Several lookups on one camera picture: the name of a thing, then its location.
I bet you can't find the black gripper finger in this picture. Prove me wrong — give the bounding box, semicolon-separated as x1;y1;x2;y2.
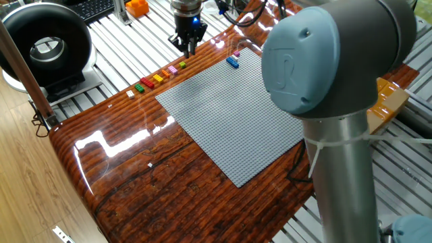
167;34;190;59
188;36;205;57

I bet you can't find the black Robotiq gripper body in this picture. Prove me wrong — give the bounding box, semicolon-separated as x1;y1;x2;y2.
173;13;209;45

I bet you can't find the long blue Lego brick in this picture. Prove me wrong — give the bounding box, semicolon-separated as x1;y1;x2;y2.
225;56;240;70

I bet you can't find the grey Lego baseplate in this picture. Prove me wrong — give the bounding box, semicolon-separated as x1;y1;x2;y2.
155;47;304;189

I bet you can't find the large orange toy brick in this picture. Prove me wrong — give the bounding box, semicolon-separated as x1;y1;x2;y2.
125;0;151;19

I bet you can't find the black keyboard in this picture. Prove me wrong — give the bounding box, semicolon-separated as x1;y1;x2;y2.
67;0;117;24

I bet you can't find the brown wooden beam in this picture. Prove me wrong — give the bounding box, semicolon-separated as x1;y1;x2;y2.
0;20;59;128

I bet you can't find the white zip tie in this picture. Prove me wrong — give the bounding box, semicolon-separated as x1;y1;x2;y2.
303;133;432;180

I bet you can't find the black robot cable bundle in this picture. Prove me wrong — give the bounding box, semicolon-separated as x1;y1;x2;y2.
214;0;288;28

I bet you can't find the short aluminium post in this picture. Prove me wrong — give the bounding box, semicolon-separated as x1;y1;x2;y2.
113;0;132;26

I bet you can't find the black round ring device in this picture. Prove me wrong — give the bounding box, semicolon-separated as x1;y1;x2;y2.
0;2;102;102

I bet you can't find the silver metal bracket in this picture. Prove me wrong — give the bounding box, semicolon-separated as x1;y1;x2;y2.
52;225;76;243

